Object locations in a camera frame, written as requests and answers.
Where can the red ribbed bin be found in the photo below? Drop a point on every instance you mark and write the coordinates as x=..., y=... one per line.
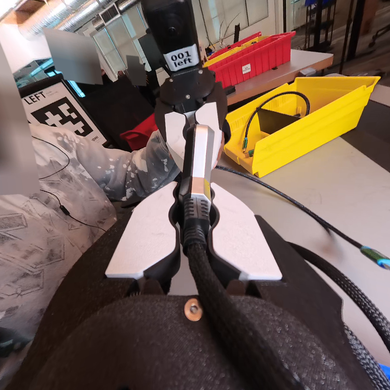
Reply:
x=253, y=67

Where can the black power adapter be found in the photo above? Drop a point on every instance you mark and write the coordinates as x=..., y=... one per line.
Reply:
x=308, y=71

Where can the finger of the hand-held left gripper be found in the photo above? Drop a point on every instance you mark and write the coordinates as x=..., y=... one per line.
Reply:
x=210, y=115
x=175, y=137

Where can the silver multiport hub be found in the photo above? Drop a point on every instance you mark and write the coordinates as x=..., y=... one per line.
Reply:
x=202, y=158

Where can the black power bank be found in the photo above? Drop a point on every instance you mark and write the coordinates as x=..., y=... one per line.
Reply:
x=230, y=90

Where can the black panel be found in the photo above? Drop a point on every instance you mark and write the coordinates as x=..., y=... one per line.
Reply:
x=122, y=103

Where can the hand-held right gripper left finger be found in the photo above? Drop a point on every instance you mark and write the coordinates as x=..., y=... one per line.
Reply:
x=143, y=237

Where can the black framed tag sign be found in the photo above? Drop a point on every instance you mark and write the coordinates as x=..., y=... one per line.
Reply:
x=61, y=112

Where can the person's left forearm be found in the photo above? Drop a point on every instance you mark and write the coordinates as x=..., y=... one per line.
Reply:
x=137, y=173

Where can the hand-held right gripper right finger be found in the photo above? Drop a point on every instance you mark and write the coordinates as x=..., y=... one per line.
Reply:
x=243, y=240

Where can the blue storage bin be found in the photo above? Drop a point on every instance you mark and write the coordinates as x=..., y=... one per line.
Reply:
x=384, y=376

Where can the yellow storage bin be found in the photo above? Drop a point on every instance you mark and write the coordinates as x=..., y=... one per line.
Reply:
x=320, y=122
x=219, y=59

